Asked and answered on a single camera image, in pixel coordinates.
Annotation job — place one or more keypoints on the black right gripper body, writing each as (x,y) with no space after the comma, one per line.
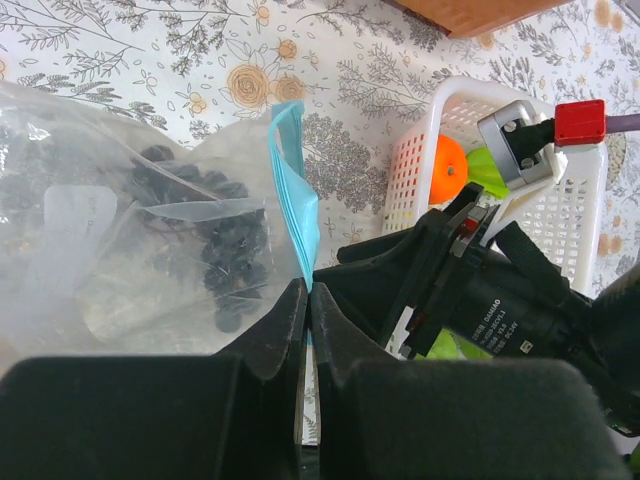
(504,297)

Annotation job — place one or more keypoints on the dark grape bunch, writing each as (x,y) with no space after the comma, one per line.
(233,274)

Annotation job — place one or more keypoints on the green starfruit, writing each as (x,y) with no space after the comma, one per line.
(483,171)

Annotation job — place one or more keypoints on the orange mandarin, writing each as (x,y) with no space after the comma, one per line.
(450,171)

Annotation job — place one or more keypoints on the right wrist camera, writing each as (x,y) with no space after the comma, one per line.
(521,142)

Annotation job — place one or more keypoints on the white plastic perforated basket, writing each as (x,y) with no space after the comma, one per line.
(564,222)

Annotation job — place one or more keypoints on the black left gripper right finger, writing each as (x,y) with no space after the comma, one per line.
(384,418)

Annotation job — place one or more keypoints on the floral tablecloth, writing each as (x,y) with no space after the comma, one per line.
(366,71)

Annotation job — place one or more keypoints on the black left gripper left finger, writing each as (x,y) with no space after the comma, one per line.
(230,415)

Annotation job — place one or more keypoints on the green cabbage ball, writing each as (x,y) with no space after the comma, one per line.
(448,346)

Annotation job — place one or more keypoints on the orange plastic tub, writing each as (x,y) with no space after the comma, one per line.
(470,18)

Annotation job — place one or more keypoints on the clear zip top bag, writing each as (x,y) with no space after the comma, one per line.
(87,268)

